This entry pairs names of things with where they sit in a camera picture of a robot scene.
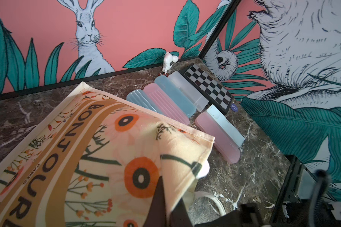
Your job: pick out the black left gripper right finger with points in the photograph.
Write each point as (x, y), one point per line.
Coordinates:
(179, 216)

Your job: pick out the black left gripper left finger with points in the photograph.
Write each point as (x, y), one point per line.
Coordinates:
(157, 213)

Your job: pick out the cream floral canvas tote bag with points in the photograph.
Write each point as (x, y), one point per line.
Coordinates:
(95, 161)

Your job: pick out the pink pencil case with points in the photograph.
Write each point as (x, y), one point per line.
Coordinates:
(165, 104)
(223, 143)

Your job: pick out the pale mint case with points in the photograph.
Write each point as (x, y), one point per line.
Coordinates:
(226, 126)

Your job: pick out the translucent white pencil case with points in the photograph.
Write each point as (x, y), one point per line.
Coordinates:
(196, 98)

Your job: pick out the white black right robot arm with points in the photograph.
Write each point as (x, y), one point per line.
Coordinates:
(304, 201)

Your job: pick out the light teal case in bag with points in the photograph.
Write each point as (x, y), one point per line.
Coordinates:
(140, 98)

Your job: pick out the small purple round sticker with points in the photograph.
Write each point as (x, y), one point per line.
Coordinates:
(234, 107)

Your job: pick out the black white chessboard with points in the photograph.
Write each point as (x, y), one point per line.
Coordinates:
(213, 91)

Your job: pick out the small white toy figure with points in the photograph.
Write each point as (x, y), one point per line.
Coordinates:
(168, 61)

